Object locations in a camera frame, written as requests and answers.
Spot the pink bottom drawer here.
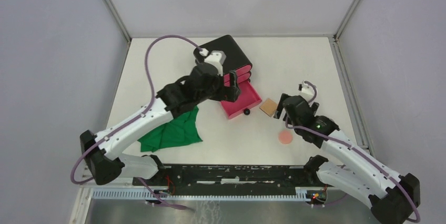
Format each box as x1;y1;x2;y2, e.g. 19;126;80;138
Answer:
220;80;262;119

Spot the pink drawer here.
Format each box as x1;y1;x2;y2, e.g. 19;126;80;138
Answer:
223;63;252;77
224;72;251;86
220;80;262;119

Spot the pink top drawer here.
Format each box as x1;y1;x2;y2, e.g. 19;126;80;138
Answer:
223;63;252;77

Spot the black drawer organizer box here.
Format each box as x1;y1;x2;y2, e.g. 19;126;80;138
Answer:
199;35;252;65

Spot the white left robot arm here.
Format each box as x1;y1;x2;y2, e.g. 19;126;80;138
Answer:
79;63;241;186

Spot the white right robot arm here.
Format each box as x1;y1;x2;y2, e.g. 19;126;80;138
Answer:
274;94;421;223

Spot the tan square makeup sponge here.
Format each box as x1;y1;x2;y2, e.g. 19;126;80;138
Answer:
259;98;278;117

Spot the pink round makeup puff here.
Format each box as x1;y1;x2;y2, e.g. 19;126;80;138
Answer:
278;130;293;145

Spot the green cloth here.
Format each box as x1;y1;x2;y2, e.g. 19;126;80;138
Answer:
138;106;202;152

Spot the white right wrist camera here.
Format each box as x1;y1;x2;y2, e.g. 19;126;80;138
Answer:
298;80;317;98

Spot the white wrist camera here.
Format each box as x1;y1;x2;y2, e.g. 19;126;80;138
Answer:
199;48;226;76
298;80;317;98

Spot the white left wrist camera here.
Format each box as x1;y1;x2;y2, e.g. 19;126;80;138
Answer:
199;48;226;76

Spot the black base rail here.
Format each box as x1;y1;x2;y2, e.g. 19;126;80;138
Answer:
145;164;327;196

